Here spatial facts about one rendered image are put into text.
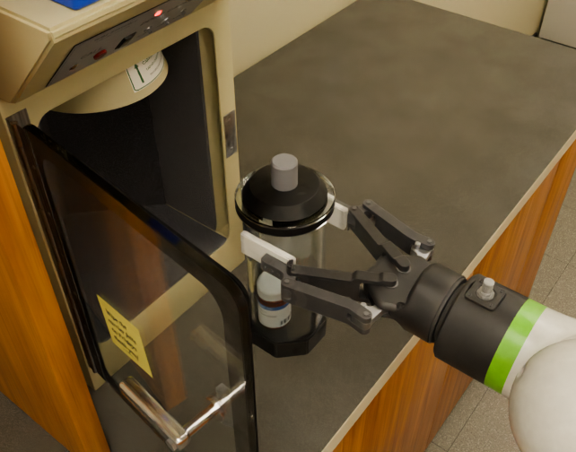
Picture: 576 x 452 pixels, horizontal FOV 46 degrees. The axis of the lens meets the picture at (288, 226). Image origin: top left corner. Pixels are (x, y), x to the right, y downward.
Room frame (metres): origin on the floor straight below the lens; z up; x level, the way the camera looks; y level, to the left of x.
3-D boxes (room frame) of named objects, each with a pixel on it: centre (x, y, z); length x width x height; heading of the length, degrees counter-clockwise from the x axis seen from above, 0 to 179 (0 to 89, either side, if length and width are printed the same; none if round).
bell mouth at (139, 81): (0.73, 0.24, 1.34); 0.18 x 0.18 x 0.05
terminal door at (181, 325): (0.42, 0.14, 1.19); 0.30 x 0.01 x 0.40; 45
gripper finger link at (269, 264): (0.48, 0.01, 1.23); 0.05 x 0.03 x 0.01; 53
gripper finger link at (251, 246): (0.51, 0.02, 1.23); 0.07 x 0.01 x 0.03; 53
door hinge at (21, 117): (0.53, 0.25, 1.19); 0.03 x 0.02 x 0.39; 142
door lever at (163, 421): (0.34, 0.11, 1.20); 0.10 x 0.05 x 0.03; 45
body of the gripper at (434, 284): (0.46, -0.12, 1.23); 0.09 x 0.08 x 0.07; 52
